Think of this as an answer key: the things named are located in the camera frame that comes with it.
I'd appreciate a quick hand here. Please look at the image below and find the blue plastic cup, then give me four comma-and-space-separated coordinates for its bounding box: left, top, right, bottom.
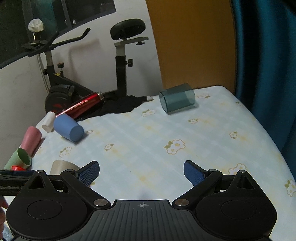
54, 114, 84, 142

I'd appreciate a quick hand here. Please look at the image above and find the black exercise bike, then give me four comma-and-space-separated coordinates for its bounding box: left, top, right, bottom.
22, 18, 148, 114

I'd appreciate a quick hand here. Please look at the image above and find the small white plastic cup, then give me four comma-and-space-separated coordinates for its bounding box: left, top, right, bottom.
42, 111, 56, 133

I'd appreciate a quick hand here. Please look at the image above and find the floral light blue tablecloth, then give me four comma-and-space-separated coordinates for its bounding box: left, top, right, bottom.
6, 86, 295, 240

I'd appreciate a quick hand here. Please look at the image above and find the red metal thermos bottle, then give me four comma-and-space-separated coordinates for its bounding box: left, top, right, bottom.
56, 92, 104, 119

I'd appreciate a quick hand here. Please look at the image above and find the green plastic cup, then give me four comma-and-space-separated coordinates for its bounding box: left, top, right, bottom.
4, 148, 32, 169

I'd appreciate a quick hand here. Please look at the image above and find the black cloth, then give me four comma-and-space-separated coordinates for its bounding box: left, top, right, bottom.
75, 95, 154, 121

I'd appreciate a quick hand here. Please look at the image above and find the beige plastic cup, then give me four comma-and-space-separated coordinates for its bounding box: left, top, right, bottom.
50, 160, 80, 175

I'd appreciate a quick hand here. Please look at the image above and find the white crumpled cloth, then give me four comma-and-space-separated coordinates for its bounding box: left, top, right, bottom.
28, 19, 44, 33

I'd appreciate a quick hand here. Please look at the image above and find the wooden door panel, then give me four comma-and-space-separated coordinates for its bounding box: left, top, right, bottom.
146, 1, 236, 92

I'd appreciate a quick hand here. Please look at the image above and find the teal blue curtain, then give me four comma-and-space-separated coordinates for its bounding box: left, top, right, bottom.
231, 1, 295, 173

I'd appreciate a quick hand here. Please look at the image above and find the dark window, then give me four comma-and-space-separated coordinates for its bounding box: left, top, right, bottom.
1, 0, 116, 68

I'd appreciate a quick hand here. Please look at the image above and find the transparent teal plastic cup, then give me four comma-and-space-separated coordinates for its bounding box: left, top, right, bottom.
159, 83, 196, 113

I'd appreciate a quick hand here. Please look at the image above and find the small red plastic cup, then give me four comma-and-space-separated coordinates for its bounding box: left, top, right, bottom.
11, 165, 26, 171

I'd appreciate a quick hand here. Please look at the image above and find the pink plastic cup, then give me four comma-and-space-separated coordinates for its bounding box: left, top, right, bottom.
20, 126, 42, 157

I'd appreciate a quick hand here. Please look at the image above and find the person's hand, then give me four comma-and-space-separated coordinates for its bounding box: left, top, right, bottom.
0, 196, 9, 239

